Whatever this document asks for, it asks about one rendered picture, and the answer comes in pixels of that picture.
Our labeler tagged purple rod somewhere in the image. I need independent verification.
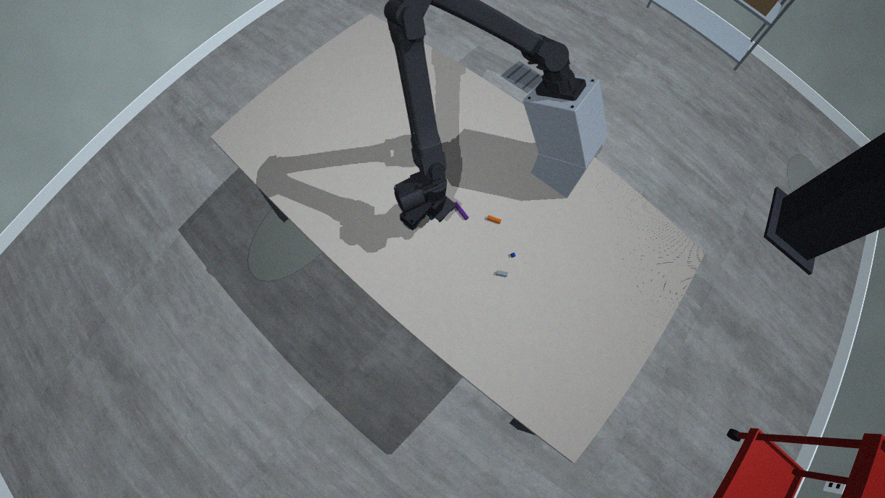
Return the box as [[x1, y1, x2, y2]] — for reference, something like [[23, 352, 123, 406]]
[[455, 202, 468, 220]]

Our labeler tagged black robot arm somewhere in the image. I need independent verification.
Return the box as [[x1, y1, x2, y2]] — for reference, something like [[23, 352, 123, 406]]
[[384, 0, 586, 230]]

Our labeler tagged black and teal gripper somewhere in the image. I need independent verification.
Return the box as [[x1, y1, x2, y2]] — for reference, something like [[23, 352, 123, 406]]
[[426, 196, 455, 222]]

